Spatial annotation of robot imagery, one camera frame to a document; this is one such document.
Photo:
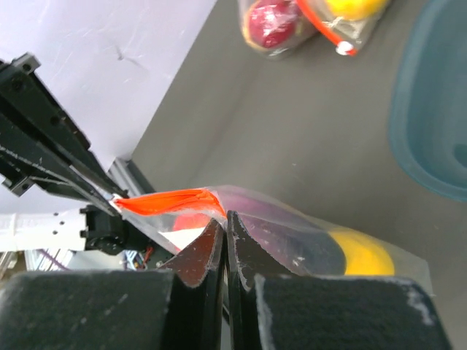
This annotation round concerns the purple fake eggplant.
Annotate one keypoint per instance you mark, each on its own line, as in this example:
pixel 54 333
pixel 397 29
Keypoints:
pixel 289 236

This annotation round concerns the far fake lemon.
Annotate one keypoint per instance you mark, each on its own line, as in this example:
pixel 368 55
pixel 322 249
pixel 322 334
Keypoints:
pixel 355 9

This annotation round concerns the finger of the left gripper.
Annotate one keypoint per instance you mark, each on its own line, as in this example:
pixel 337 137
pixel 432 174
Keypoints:
pixel 24 95
pixel 57 160

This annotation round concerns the red fake tomato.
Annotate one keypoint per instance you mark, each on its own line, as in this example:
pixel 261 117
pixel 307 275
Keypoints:
pixel 190 222

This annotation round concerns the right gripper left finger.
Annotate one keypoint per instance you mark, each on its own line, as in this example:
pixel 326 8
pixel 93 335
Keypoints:
pixel 178 306

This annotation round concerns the yellow fake lemon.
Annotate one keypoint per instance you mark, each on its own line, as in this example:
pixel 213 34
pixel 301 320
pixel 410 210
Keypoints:
pixel 363 254

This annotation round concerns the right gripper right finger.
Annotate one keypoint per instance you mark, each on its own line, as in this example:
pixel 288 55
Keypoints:
pixel 272 308

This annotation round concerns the teal plastic bin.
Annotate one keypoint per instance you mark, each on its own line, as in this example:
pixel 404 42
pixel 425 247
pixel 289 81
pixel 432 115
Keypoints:
pixel 427 124

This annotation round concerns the fake red apple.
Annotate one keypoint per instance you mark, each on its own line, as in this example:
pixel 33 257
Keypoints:
pixel 269 24

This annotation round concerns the clear zip bag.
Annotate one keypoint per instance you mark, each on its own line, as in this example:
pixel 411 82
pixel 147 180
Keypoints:
pixel 347 36
pixel 154 215

